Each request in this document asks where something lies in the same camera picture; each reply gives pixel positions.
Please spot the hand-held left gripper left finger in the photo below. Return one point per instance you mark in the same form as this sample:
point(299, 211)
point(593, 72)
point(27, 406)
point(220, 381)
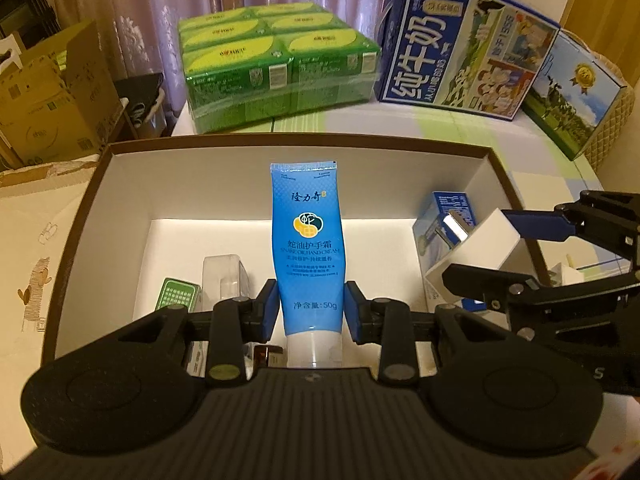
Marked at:
point(267, 310)

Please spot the white power adapter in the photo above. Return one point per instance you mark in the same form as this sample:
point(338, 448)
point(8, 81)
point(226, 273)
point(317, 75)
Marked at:
point(492, 245)

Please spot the clear plastic container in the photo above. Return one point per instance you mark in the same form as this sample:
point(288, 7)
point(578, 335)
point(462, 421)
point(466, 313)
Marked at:
point(225, 275)

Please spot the green medicine box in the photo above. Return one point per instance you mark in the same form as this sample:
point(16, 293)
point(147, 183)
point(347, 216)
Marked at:
point(179, 295)

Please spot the plain brown cardboard carton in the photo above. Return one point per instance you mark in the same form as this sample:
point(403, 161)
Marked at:
point(50, 105)

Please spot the cow print milk carton case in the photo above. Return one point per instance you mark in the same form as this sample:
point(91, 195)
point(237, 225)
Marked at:
point(575, 105)

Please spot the small blue white box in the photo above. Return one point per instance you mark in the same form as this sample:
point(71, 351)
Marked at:
point(440, 265)

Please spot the shrink-wrapped pack of green cartons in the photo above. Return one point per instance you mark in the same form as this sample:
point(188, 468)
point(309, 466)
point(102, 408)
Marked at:
point(260, 60)

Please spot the blue cartoon milk carton case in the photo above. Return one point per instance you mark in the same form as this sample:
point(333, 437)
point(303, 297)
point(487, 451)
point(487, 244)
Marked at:
point(460, 45)

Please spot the beige quilted chair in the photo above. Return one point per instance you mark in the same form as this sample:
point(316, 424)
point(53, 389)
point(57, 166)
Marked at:
point(617, 130)

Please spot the red patterned cloth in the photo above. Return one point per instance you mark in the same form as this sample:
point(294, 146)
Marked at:
point(617, 470)

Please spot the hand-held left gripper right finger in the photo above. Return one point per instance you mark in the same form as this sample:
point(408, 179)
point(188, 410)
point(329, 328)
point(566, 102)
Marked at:
point(356, 310)

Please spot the dark bag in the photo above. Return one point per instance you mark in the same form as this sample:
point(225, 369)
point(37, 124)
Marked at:
point(142, 105)

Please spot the brown cardboard box white inside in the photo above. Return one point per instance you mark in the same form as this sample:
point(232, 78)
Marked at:
point(380, 195)

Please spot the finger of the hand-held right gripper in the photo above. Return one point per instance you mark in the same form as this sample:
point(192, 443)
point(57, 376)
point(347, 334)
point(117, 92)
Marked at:
point(540, 225)
point(480, 280)

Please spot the beige cartoon printed cloth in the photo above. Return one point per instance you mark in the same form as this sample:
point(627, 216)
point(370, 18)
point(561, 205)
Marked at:
point(35, 270)

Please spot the blue hand cream tube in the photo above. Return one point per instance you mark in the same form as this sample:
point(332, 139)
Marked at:
point(307, 245)

